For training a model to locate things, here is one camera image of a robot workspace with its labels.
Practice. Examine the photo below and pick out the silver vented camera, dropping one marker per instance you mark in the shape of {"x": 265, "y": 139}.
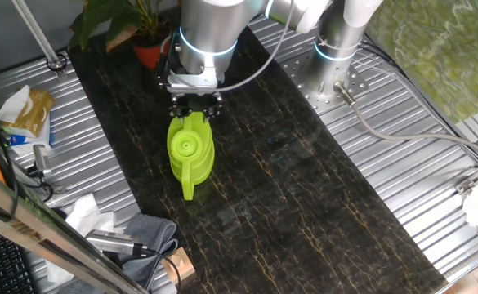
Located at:
{"x": 108, "y": 241}

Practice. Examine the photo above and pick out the black marble pattern mat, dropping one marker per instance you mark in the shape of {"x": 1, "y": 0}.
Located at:
{"x": 283, "y": 183}

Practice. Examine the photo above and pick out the black computer mouse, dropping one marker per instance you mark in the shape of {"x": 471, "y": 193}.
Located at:
{"x": 59, "y": 212}

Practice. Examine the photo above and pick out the lime green watering can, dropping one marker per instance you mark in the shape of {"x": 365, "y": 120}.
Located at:
{"x": 191, "y": 159}

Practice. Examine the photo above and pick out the wooden block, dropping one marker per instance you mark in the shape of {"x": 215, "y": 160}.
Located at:
{"x": 181, "y": 265}

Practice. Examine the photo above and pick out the white tissue sheet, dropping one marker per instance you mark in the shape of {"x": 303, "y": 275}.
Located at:
{"x": 13, "y": 105}

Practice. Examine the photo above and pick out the silver tripod pole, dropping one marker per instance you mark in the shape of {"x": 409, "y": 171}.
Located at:
{"x": 38, "y": 34}

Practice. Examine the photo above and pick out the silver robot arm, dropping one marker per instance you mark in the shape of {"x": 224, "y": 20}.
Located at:
{"x": 210, "y": 24}

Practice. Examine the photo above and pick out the blue white package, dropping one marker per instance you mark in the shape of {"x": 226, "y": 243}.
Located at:
{"x": 30, "y": 143}

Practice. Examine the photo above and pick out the small silver camera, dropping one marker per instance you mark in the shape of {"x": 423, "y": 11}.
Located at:
{"x": 41, "y": 160}

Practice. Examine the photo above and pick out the crumpled white tissue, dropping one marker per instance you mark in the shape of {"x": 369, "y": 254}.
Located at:
{"x": 59, "y": 271}

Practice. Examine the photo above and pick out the white tissue paper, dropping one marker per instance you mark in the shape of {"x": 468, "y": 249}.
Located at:
{"x": 87, "y": 216}

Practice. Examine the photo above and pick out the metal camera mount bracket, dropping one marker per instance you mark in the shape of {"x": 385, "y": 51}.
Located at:
{"x": 60, "y": 189}

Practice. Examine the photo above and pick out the metal frame bar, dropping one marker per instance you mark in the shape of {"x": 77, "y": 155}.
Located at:
{"x": 38, "y": 228}

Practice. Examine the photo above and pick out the grey towel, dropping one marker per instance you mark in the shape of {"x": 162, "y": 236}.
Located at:
{"x": 153, "y": 232}

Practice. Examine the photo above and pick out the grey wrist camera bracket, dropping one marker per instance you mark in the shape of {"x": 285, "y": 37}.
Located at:
{"x": 193, "y": 83}

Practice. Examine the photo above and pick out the orange flower pot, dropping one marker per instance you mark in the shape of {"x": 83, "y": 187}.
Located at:
{"x": 148, "y": 55}

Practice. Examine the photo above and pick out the anthurium plant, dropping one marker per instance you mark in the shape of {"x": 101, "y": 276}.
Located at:
{"x": 95, "y": 16}

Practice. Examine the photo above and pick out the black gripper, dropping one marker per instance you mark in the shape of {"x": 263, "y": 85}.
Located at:
{"x": 197, "y": 102}

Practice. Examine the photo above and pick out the yellow tissue packet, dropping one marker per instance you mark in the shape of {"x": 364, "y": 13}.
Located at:
{"x": 34, "y": 112}

